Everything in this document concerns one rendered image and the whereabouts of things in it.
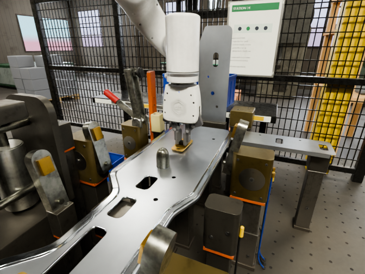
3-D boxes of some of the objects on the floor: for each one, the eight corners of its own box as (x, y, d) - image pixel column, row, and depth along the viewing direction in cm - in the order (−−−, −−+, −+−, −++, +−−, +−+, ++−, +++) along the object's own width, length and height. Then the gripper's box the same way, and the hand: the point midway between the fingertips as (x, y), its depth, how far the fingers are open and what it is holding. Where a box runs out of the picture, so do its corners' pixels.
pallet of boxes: (62, 95, 618) (53, 54, 577) (79, 98, 585) (71, 55, 544) (19, 104, 529) (6, 55, 488) (37, 107, 497) (24, 56, 456)
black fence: (332, 298, 121) (474, -60, 62) (67, 205, 191) (16, -3, 132) (328, 275, 133) (443, -43, 74) (80, 196, 203) (38, 0, 144)
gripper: (215, 79, 59) (212, 142, 66) (162, 76, 64) (164, 135, 71) (207, 83, 52) (203, 153, 59) (149, 79, 58) (152, 143, 65)
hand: (182, 137), depth 65 cm, fingers closed, pressing on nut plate
